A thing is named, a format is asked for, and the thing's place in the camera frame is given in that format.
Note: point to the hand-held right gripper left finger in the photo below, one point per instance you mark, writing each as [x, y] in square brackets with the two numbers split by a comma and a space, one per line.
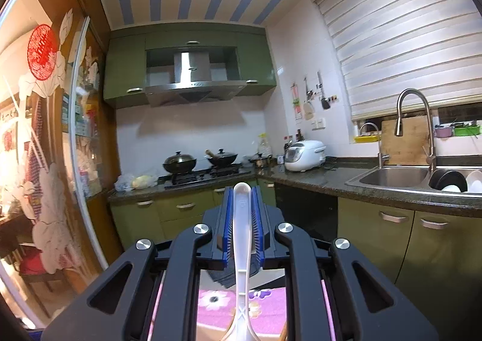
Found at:
[228, 228]

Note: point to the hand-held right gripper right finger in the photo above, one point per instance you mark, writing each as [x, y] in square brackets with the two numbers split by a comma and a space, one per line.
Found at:
[257, 228]

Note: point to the white plastic spoon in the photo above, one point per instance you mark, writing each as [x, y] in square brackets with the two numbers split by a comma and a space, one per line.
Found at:
[241, 235]

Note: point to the black gas stove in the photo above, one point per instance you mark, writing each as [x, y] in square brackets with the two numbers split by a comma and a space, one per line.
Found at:
[203, 177]

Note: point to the small metal pot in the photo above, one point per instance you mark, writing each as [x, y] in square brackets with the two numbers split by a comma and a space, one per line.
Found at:
[260, 161]

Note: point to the dark stone countertop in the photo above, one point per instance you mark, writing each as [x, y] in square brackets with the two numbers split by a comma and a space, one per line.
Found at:
[320, 177]

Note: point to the black wok with lid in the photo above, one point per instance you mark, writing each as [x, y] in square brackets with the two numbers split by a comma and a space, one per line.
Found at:
[180, 163]

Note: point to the clear oil bottle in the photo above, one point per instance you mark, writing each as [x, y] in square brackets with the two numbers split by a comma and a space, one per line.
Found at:
[263, 145]

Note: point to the pink floral tablecloth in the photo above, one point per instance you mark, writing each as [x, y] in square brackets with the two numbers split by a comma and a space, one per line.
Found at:
[214, 311]

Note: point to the white rice cooker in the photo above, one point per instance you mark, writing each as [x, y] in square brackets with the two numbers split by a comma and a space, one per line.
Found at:
[305, 154]

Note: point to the yellow plastic bag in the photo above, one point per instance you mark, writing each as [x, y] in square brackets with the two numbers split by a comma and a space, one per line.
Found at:
[145, 182]

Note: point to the white plastic bag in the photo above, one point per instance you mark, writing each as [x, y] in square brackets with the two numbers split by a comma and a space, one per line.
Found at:
[123, 183]

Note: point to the green lower cabinets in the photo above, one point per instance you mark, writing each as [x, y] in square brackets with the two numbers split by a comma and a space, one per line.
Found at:
[376, 250]

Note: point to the green cabinets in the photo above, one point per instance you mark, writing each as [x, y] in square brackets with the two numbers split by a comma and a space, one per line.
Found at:
[120, 66]
[376, 250]

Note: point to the hanging white scoop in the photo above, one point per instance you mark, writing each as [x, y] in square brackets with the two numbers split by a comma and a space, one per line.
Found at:
[308, 109]

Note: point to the yellow plastic basket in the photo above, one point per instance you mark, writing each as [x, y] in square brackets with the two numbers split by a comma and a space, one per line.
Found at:
[367, 138]

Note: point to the small metal tap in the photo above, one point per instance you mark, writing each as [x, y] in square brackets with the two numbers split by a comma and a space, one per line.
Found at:
[381, 158]

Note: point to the hanging black spatula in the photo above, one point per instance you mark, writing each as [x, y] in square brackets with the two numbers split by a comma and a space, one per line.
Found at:
[324, 102]

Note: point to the steel kitchen sink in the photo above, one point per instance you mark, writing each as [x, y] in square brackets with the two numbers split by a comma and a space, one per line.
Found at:
[391, 177]

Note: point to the steel range hood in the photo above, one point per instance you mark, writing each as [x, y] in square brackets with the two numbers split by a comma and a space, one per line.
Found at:
[192, 66]

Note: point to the wooden cutting board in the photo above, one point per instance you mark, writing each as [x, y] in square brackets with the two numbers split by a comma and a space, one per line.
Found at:
[406, 145]

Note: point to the glass door with flower print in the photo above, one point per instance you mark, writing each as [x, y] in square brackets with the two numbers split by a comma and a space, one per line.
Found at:
[49, 175]

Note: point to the wooden chair with red cushion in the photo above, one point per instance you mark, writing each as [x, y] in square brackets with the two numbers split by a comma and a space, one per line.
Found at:
[37, 264]

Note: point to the green upper cabinets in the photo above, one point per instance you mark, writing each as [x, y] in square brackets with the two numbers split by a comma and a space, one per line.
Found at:
[120, 66]

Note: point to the black bowl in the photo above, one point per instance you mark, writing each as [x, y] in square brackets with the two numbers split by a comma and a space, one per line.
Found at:
[448, 178]

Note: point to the tall metal faucet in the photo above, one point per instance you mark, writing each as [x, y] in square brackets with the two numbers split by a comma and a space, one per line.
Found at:
[429, 130]

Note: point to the purple plastic basin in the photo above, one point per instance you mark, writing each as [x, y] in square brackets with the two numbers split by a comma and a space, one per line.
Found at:
[443, 131]

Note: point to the white bowl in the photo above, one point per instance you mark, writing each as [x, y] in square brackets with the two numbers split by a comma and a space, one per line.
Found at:
[475, 181]

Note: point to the green plastic basin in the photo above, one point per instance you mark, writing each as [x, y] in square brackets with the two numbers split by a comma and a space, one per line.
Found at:
[467, 131]

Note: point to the white window blind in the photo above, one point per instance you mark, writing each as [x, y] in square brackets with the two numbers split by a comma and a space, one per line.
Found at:
[399, 43]

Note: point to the red paper cutting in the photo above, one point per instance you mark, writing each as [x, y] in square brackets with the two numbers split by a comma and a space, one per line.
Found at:
[43, 51]

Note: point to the white wall socket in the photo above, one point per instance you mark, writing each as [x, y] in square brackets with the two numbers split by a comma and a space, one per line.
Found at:
[318, 123]

